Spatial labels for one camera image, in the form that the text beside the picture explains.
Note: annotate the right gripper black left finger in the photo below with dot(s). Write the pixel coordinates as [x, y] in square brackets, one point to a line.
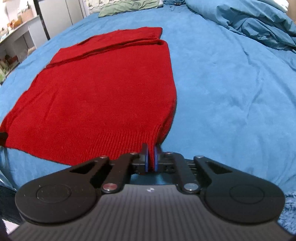
[67, 195]

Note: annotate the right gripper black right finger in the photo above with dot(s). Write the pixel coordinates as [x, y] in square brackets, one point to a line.
[231, 194]

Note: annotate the red knit sweater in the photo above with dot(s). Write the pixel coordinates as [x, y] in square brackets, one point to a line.
[105, 96]

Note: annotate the blue fluffy rug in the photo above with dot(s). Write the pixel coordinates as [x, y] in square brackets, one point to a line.
[287, 219]

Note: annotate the blue bed sheet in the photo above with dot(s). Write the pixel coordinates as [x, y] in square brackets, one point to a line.
[236, 96]

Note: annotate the white shelf desk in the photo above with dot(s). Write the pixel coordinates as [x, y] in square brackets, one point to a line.
[29, 34]

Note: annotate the dark blue duvet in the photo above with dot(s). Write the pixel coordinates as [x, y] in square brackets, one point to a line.
[263, 21]

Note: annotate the white grey wardrobe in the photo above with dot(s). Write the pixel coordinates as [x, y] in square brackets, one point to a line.
[58, 15]

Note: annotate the green pillow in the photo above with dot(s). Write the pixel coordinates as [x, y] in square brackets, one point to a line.
[117, 7]

